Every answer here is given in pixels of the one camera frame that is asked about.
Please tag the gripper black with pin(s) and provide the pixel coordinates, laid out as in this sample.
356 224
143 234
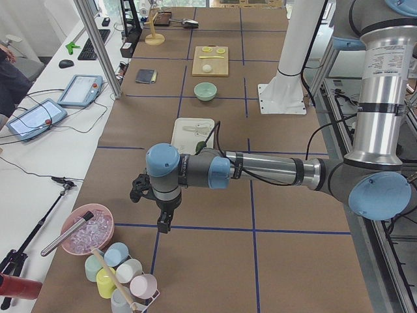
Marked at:
165 207

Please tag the white speckled spoon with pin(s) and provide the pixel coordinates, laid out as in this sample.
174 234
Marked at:
197 130

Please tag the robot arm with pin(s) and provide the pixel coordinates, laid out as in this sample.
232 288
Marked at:
368 178

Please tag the pink bowl with ice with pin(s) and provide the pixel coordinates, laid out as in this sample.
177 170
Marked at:
95 233

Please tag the green ceramic bowl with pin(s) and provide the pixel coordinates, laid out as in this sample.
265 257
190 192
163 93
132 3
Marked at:
205 91

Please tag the white steamed bun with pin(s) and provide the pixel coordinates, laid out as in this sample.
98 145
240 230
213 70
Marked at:
206 68

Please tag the blue cup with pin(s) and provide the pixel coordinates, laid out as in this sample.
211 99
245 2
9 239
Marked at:
116 254

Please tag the white cup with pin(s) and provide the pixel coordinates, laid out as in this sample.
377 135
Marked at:
128 270

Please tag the pink cup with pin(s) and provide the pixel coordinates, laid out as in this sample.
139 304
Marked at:
143 286

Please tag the metal tube with black tip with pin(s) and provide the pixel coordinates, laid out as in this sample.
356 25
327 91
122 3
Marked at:
59 240

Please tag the green avocado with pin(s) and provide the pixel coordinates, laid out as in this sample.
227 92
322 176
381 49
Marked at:
199 147

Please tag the green cup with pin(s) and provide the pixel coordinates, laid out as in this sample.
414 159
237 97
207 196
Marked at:
92 267

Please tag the yellow cup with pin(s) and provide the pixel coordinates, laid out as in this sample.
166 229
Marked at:
104 283

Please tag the grey cup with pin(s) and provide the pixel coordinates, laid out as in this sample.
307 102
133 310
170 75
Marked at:
119 303

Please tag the white plastic tray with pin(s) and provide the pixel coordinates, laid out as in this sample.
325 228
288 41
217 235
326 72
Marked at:
184 141

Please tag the grey folded cloth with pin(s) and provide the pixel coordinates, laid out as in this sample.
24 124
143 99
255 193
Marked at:
147 76

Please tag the far teach pendant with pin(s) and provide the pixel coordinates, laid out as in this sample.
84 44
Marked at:
81 91

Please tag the teach pendant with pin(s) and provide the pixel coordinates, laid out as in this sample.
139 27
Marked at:
36 120
81 91

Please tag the black tripod stick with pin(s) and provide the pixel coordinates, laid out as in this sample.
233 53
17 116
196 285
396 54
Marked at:
13 262

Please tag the near teach pendant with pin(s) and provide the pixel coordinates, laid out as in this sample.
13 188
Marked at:
36 120

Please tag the yellow plastic knife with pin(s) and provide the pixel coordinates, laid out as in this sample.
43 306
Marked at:
211 57

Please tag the red bottle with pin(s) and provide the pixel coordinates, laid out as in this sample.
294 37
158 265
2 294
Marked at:
18 287

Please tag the wooden mug tree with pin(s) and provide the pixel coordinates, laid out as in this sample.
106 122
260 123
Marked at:
154 38

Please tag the black computer mouse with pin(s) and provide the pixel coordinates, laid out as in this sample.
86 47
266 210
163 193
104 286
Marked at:
65 63

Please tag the black box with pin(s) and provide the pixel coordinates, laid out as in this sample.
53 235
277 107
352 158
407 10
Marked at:
130 43

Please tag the metal scoop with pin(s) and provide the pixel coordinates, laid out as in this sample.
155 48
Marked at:
186 23

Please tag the green clamp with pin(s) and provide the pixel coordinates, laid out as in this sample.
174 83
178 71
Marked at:
71 46

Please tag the dark rectangular tray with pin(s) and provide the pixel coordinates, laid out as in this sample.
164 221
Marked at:
163 19

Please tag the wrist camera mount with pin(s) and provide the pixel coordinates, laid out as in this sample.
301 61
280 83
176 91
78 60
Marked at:
142 188

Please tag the white wire cup rack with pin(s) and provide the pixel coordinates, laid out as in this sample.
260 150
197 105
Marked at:
136 304

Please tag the white camera pillar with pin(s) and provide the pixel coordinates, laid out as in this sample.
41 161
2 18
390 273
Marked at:
284 93

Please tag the aluminium frame post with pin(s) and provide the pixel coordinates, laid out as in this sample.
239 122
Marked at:
87 18

